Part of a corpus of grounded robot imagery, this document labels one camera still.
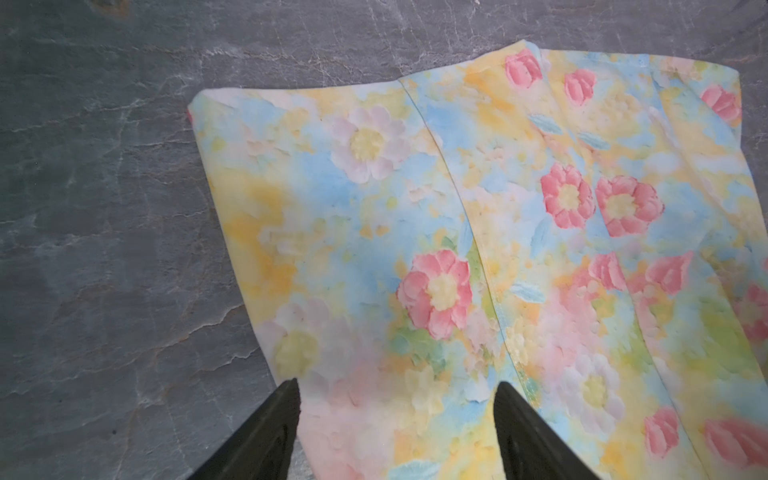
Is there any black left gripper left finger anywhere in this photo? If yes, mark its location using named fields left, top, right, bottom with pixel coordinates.
left=189, top=379, right=301, bottom=480

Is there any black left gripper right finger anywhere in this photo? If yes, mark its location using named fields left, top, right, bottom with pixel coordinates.
left=493, top=381, right=599, bottom=480

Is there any pastel floral skirt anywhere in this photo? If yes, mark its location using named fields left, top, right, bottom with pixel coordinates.
left=188, top=41, right=767, bottom=479

